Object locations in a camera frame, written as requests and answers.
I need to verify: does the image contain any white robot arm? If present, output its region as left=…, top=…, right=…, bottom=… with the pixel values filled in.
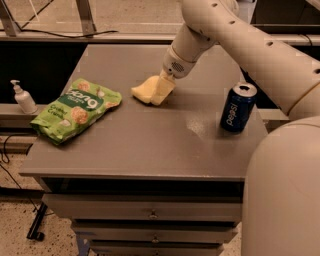
left=151, top=0, right=320, bottom=256

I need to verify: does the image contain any yellow sponge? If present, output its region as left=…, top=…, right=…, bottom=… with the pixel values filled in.
left=131, top=76, right=159, bottom=104

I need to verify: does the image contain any green snack bag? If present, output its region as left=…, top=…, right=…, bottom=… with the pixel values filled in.
left=30, top=78, right=122, bottom=145

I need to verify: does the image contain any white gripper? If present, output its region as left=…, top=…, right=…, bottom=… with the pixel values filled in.
left=151, top=46, right=197, bottom=106

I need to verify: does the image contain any grey drawer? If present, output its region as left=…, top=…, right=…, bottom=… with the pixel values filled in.
left=72, top=221, right=238, bottom=243
left=42, top=194, right=242, bottom=222
left=90, top=241, right=223, bottom=256

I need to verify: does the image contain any blue pepsi can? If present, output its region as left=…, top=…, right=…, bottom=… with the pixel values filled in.
left=220, top=82, right=257, bottom=133

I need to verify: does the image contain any black metal floor stand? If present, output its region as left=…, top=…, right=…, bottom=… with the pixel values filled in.
left=27, top=203, right=47, bottom=241

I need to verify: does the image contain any middle grey drawer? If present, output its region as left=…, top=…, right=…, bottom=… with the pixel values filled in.
left=72, top=221, right=238, bottom=243

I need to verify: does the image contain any black floor cable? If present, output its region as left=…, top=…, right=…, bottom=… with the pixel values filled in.
left=0, top=133, right=39, bottom=213

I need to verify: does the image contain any black cable behind table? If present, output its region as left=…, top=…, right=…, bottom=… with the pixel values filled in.
left=18, top=28, right=120, bottom=39

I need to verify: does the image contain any bottom grey drawer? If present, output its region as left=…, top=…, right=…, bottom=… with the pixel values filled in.
left=90, top=241, right=223, bottom=256

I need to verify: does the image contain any white pump bottle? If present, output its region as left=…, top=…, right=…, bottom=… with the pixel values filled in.
left=10, top=80, right=38, bottom=114

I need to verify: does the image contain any grey drawer cabinet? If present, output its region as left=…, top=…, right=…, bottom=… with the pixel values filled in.
left=19, top=44, right=269, bottom=256

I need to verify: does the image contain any top grey drawer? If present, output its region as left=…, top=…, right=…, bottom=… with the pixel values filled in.
left=42, top=194, right=242, bottom=222

